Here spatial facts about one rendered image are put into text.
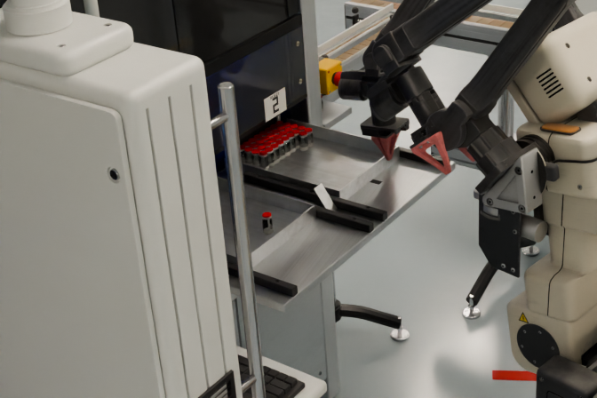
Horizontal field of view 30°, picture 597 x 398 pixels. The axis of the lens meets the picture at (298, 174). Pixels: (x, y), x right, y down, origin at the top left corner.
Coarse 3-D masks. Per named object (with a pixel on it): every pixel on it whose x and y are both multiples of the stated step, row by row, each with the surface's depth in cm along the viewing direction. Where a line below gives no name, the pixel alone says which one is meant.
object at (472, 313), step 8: (528, 240) 384; (528, 248) 394; (536, 248) 393; (488, 264) 366; (488, 272) 364; (496, 272) 367; (480, 280) 363; (488, 280) 363; (472, 288) 362; (480, 288) 361; (472, 296) 359; (480, 296) 360; (472, 304) 360; (464, 312) 362; (472, 312) 362; (480, 312) 362
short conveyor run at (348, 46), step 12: (384, 12) 342; (360, 24) 333; (372, 24) 341; (384, 24) 332; (336, 36) 324; (348, 36) 333; (360, 36) 323; (372, 36) 333; (324, 48) 320; (336, 48) 326; (348, 48) 318; (360, 48) 325; (348, 60) 316; (360, 60) 320; (324, 96) 309; (336, 96) 314
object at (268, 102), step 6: (282, 90) 273; (270, 96) 270; (282, 96) 273; (264, 102) 268; (270, 102) 270; (282, 102) 274; (270, 108) 271; (276, 108) 273; (282, 108) 275; (270, 114) 271; (276, 114) 273
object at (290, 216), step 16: (224, 192) 263; (256, 192) 257; (272, 192) 255; (224, 208) 256; (256, 208) 255; (272, 208) 255; (288, 208) 253; (304, 208) 250; (224, 224) 250; (256, 224) 249; (288, 224) 241; (304, 224) 246; (256, 240) 243; (272, 240) 237; (256, 256) 234
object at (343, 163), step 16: (320, 128) 284; (320, 144) 282; (336, 144) 282; (352, 144) 279; (368, 144) 276; (224, 160) 272; (288, 160) 276; (304, 160) 275; (320, 160) 274; (336, 160) 274; (352, 160) 273; (368, 160) 273; (384, 160) 267; (272, 176) 264; (288, 176) 261; (304, 176) 268; (320, 176) 267; (336, 176) 266; (352, 176) 266; (368, 176) 262; (336, 192) 254; (352, 192) 258
